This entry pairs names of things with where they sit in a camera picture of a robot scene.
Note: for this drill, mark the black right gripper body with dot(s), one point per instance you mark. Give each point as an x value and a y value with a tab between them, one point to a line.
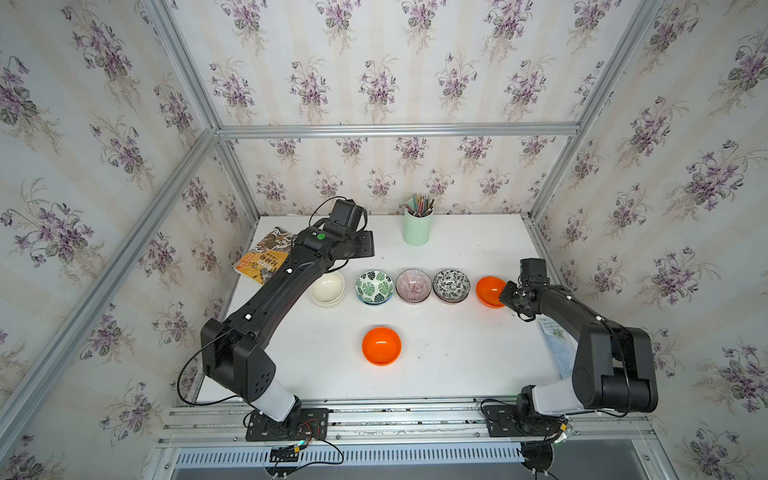
512	296

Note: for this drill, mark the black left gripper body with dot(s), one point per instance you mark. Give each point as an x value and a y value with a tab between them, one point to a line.
361	246

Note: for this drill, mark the orange plastic bowl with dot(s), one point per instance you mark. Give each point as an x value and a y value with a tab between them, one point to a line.
381	346
488	290

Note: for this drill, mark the green leaf pattern bowl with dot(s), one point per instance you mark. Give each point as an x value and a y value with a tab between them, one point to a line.
374	287

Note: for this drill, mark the cream white bowl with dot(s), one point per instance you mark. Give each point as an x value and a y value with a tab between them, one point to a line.
328	290

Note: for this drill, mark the purple striped bowl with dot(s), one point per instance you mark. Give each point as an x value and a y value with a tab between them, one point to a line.
413	286

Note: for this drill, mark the black white floral bowl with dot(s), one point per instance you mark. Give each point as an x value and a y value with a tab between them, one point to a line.
451	285

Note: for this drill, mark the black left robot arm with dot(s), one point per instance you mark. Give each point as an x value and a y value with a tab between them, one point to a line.
234	350

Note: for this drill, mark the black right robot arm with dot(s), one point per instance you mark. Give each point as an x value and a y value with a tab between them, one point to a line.
613	366

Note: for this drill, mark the clear packaged ruler set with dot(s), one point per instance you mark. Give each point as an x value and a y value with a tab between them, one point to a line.
561	345

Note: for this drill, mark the mint green pencil cup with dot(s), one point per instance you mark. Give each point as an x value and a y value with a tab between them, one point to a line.
416	229

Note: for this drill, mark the coloured pencils bundle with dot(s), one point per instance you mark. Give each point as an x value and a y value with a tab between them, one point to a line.
420	206

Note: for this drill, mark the yellow illustrated children's book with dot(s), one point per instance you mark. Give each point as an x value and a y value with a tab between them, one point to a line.
266	257

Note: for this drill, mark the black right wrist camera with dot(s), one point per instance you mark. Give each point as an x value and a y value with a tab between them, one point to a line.
533	273

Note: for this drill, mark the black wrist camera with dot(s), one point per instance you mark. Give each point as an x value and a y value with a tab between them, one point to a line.
345	217
533	273

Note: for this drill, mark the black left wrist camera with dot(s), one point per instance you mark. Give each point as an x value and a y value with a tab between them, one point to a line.
345	217

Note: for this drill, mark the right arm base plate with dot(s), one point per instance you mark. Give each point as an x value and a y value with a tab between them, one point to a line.
504	421

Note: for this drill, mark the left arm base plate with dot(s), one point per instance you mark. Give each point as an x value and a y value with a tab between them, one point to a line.
306	424

